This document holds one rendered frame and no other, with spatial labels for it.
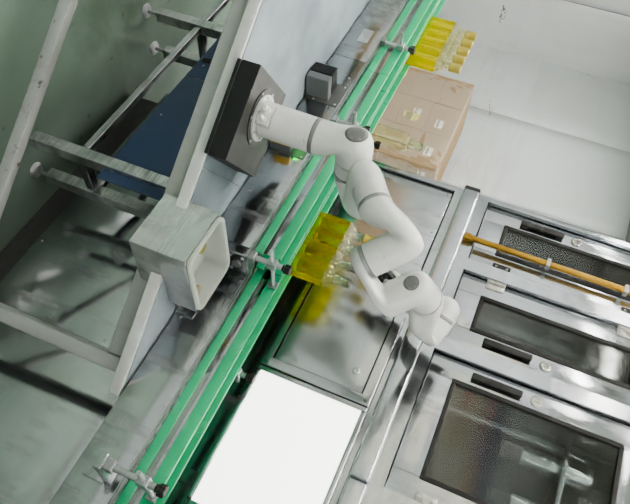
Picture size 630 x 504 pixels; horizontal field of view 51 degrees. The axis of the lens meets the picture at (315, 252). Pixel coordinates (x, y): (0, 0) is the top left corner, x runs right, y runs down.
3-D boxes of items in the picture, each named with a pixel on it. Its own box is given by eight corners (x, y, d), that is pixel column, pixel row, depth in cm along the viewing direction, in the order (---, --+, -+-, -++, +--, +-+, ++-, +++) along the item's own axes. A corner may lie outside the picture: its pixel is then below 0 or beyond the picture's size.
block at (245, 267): (226, 270, 189) (248, 278, 187) (223, 250, 181) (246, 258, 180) (232, 260, 191) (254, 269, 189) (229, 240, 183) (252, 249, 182)
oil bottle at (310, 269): (265, 266, 201) (330, 291, 196) (265, 255, 196) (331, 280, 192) (273, 253, 204) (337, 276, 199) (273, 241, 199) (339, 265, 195)
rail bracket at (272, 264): (248, 281, 189) (288, 297, 186) (245, 246, 175) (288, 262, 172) (253, 274, 190) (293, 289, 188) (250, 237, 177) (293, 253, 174)
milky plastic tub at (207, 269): (171, 303, 175) (200, 314, 173) (157, 252, 157) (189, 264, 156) (203, 255, 185) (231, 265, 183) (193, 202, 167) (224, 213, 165)
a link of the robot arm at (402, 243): (342, 208, 155) (358, 256, 147) (395, 182, 152) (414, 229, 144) (364, 236, 166) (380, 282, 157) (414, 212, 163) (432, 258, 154)
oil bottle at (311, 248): (273, 252, 204) (338, 276, 199) (273, 241, 200) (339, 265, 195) (281, 239, 207) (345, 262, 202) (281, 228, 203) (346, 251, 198)
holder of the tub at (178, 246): (172, 312, 180) (198, 322, 178) (156, 251, 158) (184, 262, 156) (204, 265, 189) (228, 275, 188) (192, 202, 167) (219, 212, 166)
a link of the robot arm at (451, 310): (444, 333, 175) (463, 303, 176) (410, 311, 179) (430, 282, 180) (447, 341, 190) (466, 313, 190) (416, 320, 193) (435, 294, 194)
